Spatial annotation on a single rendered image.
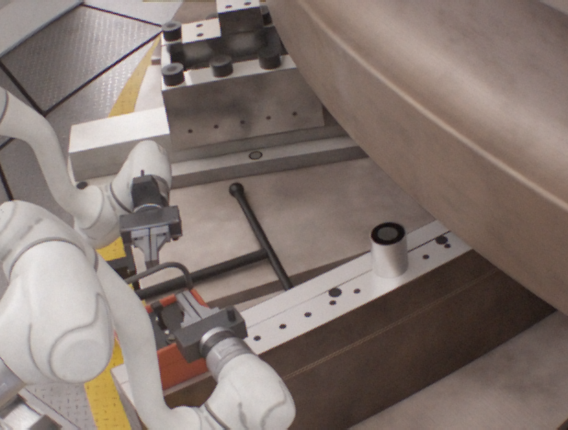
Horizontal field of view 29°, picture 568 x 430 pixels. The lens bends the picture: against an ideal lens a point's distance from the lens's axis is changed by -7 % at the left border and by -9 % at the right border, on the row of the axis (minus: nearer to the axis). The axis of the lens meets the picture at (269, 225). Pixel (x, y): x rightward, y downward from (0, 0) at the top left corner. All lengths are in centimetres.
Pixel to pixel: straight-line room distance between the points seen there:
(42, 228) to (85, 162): 185
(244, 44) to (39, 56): 190
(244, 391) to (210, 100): 140
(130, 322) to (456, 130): 73
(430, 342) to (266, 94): 98
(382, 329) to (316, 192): 91
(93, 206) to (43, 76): 233
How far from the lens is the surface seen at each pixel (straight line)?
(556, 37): 203
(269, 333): 244
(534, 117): 213
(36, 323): 154
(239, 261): 314
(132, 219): 247
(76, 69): 487
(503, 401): 275
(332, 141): 348
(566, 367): 282
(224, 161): 347
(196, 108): 330
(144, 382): 194
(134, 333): 186
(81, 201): 260
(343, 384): 259
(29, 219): 167
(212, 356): 213
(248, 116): 333
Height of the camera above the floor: 239
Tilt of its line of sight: 39 degrees down
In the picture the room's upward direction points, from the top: 10 degrees counter-clockwise
